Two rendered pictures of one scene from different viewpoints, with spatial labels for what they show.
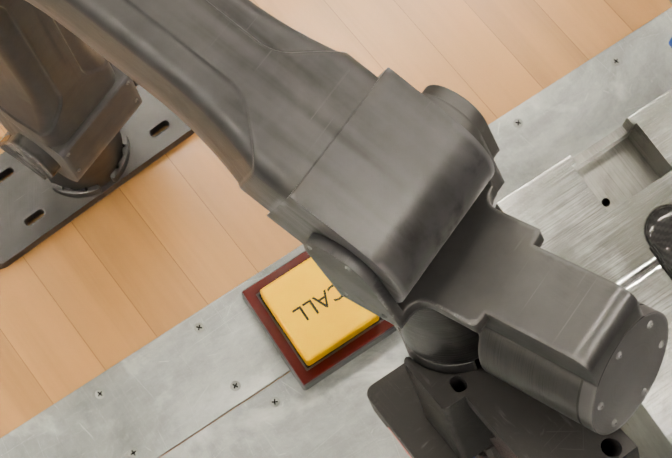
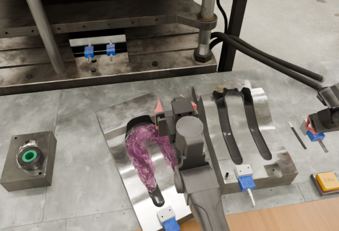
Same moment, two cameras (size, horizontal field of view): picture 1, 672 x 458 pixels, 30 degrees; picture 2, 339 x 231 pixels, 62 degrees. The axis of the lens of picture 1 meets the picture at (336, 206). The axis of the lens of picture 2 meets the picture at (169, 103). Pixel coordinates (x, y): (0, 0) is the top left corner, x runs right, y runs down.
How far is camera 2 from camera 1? 0.91 m
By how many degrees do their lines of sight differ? 58
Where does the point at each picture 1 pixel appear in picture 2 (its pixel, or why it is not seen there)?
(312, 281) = (330, 183)
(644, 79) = (247, 200)
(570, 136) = (267, 195)
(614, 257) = (278, 156)
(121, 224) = not seen: outside the picture
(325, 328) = (328, 175)
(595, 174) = (274, 175)
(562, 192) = (285, 169)
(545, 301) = not seen: outside the picture
